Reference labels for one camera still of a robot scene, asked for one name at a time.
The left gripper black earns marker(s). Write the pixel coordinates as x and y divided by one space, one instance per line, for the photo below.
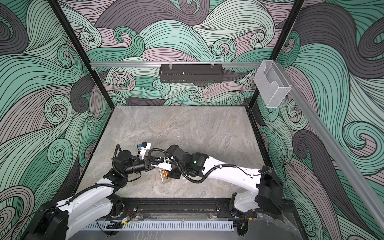
146 160

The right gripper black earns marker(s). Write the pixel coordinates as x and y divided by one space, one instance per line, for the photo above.
171 174

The white remote control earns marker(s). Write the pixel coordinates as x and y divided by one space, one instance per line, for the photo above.
164 180

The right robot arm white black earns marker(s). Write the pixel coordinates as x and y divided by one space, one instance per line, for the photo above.
264 188

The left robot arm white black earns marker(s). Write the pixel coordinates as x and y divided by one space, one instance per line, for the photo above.
63 219

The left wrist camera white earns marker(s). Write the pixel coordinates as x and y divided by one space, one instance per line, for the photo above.
142 149

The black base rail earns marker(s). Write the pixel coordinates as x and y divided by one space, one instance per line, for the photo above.
214 207

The white slotted cable duct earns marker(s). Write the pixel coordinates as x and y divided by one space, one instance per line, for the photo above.
181 225

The black wall tray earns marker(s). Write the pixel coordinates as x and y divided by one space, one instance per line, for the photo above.
191 74

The aluminium rail back wall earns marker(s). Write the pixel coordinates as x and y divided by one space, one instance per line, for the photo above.
137 64

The aluminium rail wall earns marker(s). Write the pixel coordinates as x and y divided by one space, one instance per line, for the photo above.
137 64
337 151

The clear plastic wall bin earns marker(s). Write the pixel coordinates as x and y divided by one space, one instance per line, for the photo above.
272 83

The aluminium rail right wall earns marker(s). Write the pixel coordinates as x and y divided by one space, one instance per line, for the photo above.
337 151

